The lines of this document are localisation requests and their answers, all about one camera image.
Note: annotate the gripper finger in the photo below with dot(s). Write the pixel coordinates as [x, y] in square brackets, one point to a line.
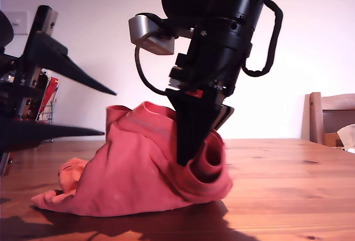
[75, 71]
[50, 134]

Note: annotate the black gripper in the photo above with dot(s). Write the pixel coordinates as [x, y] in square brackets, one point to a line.
[213, 66]

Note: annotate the red underwear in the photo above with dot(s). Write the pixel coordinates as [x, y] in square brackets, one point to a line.
[133, 168]

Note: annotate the red chopstick packet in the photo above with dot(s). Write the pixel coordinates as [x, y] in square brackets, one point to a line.
[51, 91]

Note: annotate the wooden chair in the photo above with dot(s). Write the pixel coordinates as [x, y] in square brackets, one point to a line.
[314, 119]

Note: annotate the orange cardboard box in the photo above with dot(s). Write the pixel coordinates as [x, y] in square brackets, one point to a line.
[330, 139]

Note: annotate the white tissue paper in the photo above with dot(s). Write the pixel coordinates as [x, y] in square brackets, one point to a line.
[348, 135]

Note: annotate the white light switch plate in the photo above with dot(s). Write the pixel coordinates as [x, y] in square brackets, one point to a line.
[20, 23]

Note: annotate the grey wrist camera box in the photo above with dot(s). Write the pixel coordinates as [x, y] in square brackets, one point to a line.
[144, 31]

